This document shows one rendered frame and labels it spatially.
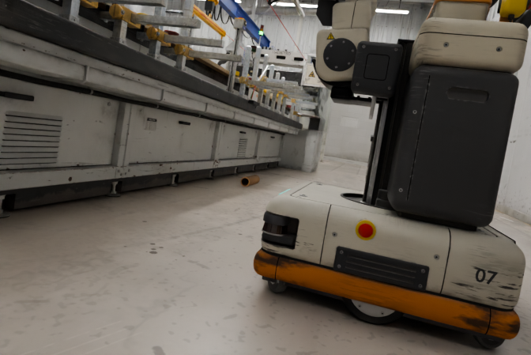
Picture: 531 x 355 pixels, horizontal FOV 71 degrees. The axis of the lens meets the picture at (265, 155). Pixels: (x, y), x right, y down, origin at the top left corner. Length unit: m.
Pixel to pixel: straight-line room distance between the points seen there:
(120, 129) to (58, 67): 0.70
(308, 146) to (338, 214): 4.62
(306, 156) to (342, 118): 6.42
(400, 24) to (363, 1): 11.25
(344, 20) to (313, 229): 0.65
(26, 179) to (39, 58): 0.50
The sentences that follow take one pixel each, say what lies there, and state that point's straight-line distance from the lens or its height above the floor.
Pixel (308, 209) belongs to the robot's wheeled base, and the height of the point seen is 0.26.
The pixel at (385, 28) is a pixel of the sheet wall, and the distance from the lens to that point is 12.50.
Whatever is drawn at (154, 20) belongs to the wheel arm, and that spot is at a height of 0.81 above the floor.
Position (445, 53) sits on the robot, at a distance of 1.07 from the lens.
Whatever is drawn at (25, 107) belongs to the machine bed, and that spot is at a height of 0.40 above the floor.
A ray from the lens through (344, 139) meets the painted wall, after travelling 11.89.
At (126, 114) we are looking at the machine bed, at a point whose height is 0.44.
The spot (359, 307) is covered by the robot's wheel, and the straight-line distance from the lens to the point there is 1.07.
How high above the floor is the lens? 0.44
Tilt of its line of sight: 3 degrees down
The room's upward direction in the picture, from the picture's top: 9 degrees clockwise
